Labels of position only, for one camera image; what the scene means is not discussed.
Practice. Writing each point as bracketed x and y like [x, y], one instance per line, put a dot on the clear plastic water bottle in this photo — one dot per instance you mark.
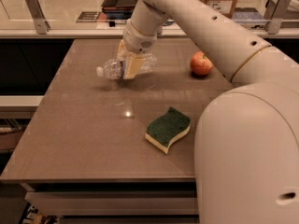
[112, 69]

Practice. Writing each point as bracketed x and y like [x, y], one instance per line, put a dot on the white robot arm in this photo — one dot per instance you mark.
[246, 148]

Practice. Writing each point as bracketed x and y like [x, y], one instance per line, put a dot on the left metal rail bracket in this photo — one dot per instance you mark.
[41, 25]

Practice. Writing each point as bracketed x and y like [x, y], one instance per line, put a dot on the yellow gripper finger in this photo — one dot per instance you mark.
[121, 55]
[132, 66]

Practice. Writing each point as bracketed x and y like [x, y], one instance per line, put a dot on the metal rail bracket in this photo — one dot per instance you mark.
[277, 16]
[41, 25]

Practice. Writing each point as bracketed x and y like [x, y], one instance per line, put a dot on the green and yellow sponge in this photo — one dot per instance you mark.
[164, 131]

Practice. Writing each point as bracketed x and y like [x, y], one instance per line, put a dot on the red apple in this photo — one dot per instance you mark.
[200, 64]

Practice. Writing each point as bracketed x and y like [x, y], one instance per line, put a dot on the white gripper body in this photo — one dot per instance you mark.
[137, 40]

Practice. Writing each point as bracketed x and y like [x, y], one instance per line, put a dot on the right metal rail bracket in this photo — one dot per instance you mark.
[277, 16]

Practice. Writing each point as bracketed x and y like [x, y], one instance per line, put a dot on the brown table with drawers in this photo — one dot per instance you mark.
[84, 152]

